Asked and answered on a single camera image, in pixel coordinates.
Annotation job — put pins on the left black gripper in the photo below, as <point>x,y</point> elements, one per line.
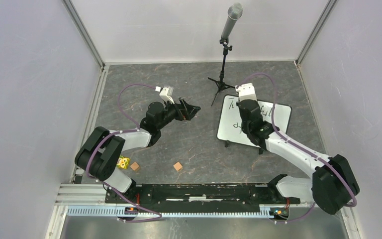
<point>181,109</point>

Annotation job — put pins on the white whiteboard black frame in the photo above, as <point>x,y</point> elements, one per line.
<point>229,128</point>

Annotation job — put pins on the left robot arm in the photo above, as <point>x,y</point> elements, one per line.
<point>100,153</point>

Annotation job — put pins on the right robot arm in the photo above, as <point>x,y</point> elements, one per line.
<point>334,185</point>

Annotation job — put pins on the black microphone tripod stand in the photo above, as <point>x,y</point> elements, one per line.
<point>221,85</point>

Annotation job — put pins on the right wooden cube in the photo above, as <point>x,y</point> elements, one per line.
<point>178,166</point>

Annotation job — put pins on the wooden cube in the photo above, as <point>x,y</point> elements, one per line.
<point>135,167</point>
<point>178,166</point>

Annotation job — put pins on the left wooden cube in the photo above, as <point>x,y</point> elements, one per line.
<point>135,167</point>

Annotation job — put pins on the yellow toy car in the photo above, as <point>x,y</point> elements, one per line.
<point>123,162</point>

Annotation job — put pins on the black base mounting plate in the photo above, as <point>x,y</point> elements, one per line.
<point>206,198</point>

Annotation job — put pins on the grey microphone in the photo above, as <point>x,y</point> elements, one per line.
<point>234,13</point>

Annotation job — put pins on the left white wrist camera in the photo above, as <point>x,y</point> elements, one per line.
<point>165,93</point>

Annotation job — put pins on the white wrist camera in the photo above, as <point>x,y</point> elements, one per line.
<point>165,93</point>
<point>246,92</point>

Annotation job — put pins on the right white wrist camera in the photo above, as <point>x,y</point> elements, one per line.
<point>246,92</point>

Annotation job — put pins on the slotted grey cable duct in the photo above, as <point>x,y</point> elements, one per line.
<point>131,212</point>

